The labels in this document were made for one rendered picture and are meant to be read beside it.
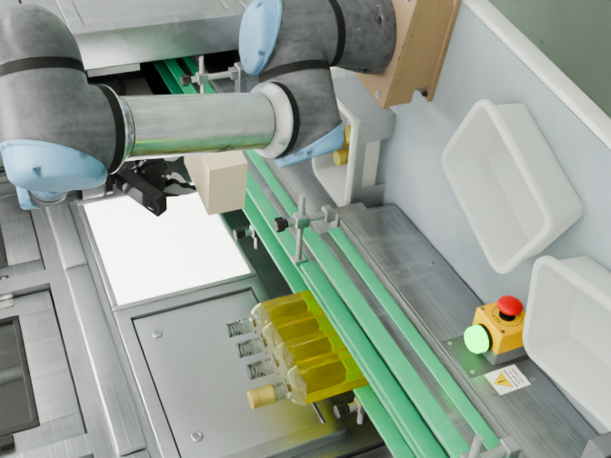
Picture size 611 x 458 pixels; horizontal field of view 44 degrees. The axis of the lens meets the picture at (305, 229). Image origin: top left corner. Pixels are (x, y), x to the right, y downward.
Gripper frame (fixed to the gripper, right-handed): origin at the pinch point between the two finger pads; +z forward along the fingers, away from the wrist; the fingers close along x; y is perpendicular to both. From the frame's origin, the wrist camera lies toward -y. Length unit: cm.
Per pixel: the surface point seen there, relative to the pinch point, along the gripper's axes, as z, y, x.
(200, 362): -8.1, -23.3, 32.3
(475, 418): 21, -67, -1
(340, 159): 29.1, -1.5, 4.1
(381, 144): 33.2, -9.1, -5.3
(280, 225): 10.1, -15.3, 5.0
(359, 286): 18.1, -34.3, 4.1
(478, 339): 26, -57, -7
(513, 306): 32, -56, -12
